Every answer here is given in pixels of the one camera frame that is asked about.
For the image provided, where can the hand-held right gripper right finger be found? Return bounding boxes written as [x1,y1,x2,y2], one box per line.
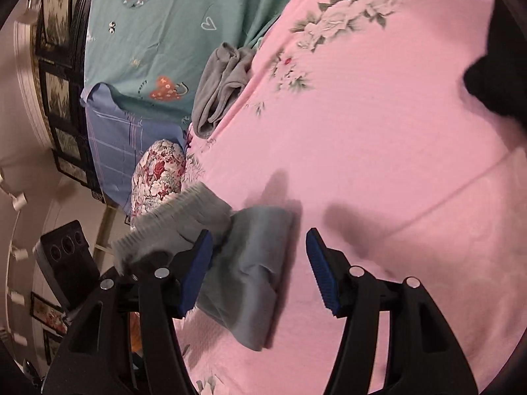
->
[305,227,480,395]

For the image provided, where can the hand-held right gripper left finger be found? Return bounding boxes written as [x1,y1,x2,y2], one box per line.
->
[43,228,215,395]

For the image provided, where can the thin grey pants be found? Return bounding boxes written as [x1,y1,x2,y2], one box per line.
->
[111,183,295,352]

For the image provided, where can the folded grey fleece pants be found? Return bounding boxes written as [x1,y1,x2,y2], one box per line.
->
[191,42,258,138]

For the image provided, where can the small framed floral picture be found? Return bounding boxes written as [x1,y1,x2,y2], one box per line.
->
[30,291,69,336]

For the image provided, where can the red floral pillow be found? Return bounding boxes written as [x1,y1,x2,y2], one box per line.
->
[129,139,187,231]

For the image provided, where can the blue plaid pillow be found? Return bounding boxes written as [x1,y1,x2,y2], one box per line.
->
[80,82,190,215]

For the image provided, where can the pink floral bedsheet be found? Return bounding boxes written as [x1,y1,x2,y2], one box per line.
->
[165,0,527,395]

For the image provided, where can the teal heart-print pillow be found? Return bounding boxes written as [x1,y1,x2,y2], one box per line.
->
[82,0,322,126]

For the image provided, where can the black headboard frame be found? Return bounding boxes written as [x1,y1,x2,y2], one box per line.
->
[34,0,99,188]

